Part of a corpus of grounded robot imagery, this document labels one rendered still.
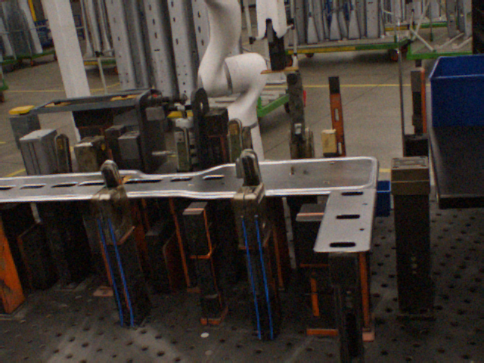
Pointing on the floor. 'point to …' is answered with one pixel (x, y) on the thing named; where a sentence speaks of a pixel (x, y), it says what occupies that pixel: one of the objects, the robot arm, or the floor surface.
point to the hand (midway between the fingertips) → (277, 60)
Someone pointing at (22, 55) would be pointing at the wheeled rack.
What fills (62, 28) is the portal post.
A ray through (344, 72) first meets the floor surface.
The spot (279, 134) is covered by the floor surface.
